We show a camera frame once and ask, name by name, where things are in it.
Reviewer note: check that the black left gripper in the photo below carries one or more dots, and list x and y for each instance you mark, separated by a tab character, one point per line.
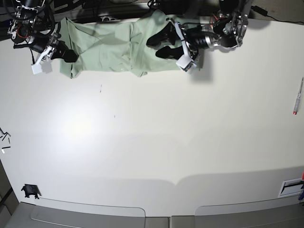
166	42

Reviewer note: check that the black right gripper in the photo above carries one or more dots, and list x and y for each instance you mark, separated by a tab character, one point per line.
58	50

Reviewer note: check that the green T-shirt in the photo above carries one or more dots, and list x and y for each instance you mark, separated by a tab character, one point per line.
114	47

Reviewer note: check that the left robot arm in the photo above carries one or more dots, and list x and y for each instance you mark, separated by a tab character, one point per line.
226	29

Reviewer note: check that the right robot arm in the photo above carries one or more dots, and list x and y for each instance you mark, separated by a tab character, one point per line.
33	26

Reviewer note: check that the black hex keys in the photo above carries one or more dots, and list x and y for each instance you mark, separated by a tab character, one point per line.
5	143

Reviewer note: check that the clear red-capped screwdriver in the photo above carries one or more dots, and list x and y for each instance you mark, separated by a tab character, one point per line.
298	99

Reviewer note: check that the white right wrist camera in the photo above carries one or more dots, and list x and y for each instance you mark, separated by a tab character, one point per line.
41	68

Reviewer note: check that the black clip bracket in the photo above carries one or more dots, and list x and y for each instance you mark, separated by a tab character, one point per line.
31	190

